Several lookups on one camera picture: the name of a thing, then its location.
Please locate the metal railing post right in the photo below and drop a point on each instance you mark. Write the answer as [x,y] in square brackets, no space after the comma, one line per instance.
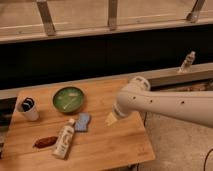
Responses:
[193,16]

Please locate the metal railing post left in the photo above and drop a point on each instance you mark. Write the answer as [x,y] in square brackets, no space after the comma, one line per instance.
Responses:
[46,17]

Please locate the blue sponge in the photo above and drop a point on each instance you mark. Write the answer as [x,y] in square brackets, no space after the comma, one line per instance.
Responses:
[81,124]

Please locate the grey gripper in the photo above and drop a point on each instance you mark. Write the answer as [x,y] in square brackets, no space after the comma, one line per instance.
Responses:
[113,117]

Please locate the metal railing post middle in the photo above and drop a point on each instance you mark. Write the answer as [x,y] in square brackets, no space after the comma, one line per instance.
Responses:
[112,14]

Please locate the white cup with dark items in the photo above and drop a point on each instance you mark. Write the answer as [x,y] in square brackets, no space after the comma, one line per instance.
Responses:
[27,108]

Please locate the red chili pepper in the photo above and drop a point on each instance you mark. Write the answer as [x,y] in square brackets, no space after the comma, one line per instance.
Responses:
[45,142]

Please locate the green bowl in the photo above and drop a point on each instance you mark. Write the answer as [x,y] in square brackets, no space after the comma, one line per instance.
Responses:
[68,99]

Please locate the metal railing post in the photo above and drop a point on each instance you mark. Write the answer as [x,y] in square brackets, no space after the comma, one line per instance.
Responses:
[193,16]
[46,17]
[112,14]

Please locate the clear bottle on ledge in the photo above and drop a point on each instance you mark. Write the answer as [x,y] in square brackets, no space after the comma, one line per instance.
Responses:
[188,61]

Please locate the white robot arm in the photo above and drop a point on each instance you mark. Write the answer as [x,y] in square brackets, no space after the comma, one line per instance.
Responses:
[136,95]

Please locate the white plastic bottle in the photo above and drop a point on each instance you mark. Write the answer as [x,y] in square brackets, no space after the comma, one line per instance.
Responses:
[63,143]

